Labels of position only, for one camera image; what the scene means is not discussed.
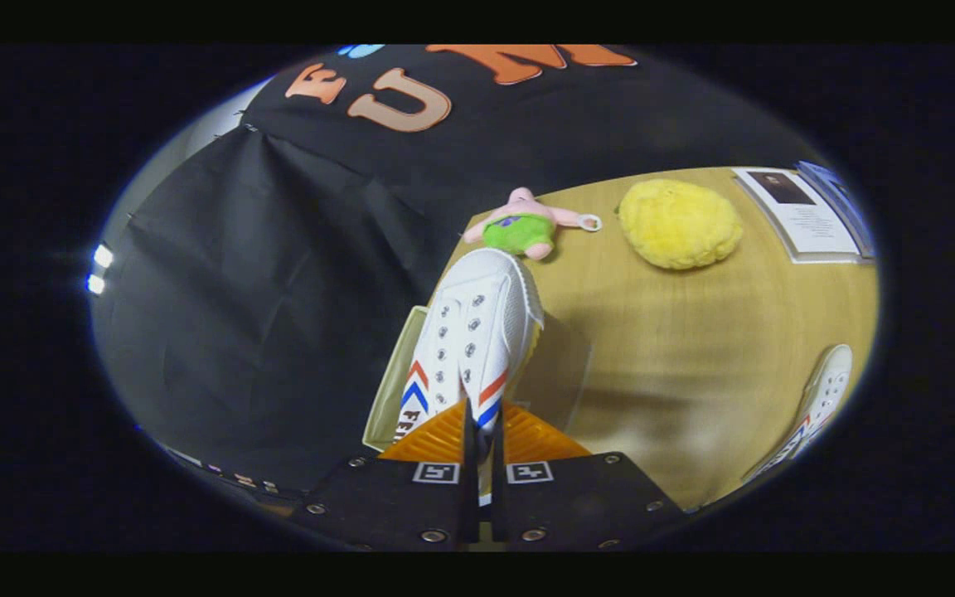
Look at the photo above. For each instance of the white shoe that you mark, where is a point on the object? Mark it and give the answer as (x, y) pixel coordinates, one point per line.
(477, 323)
(817, 402)

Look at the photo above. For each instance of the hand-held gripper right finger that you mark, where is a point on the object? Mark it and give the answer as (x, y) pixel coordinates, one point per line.
(498, 489)

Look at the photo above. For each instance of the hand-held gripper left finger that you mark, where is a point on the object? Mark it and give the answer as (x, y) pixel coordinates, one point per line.
(469, 489)

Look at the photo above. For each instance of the blue booklet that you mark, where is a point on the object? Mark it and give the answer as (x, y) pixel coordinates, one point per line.
(846, 203)

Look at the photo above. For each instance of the pink and green plush toy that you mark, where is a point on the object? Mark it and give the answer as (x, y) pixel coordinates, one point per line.
(519, 232)

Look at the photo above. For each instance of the ceiling light panel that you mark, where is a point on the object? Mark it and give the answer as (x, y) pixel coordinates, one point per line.
(100, 269)

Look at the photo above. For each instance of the beige fabric storage box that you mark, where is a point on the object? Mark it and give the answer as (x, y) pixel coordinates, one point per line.
(386, 398)

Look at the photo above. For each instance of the white printed leaflet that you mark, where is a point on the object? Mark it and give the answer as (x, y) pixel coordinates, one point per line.
(813, 220)

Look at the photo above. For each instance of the yellow plush toy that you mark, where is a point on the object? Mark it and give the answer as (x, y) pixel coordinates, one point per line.
(681, 224)

